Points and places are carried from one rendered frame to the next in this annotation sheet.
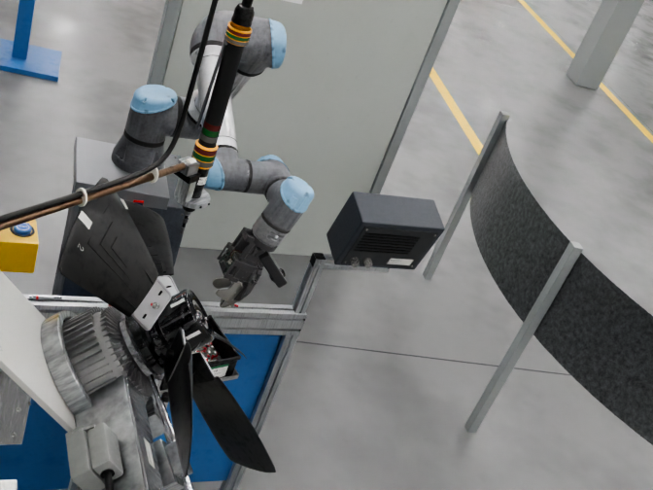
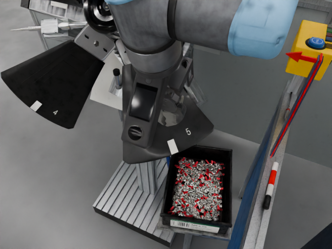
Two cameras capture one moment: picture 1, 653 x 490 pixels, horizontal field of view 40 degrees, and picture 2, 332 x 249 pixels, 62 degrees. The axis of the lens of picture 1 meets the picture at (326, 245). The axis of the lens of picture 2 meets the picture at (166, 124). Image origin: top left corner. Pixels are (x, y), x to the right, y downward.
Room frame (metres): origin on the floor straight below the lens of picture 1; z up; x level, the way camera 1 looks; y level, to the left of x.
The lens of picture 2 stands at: (1.97, -0.04, 1.51)
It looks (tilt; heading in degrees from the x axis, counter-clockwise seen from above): 50 degrees down; 145
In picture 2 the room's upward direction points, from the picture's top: straight up
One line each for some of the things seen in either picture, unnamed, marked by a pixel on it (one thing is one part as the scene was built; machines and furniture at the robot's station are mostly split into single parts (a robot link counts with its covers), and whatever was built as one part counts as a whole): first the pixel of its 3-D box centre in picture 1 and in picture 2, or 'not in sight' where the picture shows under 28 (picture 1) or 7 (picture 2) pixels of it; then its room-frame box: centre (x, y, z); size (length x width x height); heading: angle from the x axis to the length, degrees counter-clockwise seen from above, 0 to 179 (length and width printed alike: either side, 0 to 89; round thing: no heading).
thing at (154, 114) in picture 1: (153, 112); not in sight; (2.20, 0.59, 1.20); 0.13 x 0.12 x 0.14; 123
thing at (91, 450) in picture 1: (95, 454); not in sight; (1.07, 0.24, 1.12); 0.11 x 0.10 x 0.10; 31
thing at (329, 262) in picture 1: (351, 262); not in sight; (2.10, -0.08, 1.04); 0.24 x 0.03 x 0.03; 121
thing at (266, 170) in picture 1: (267, 178); (236, 4); (1.78, 0.18, 1.37); 0.11 x 0.11 x 0.08; 33
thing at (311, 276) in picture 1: (308, 283); not in sight; (2.05, 0.01, 0.96); 0.03 x 0.03 x 0.20; 31
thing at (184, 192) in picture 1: (193, 179); not in sight; (1.46, 0.28, 1.49); 0.09 x 0.07 x 0.10; 156
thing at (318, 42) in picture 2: (22, 228); (316, 43); (1.65, 0.68, 1.08); 0.04 x 0.04 x 0.02
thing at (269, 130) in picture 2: not in sight; (259, 159); (1.61, 0.75, 0.39); 0.04 x 0.04 x 0.78; 31
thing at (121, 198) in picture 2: not in sight; (155, 179); (1.25, 0.38, 0.04); 0.62 x 0.46 x 0.08; 121
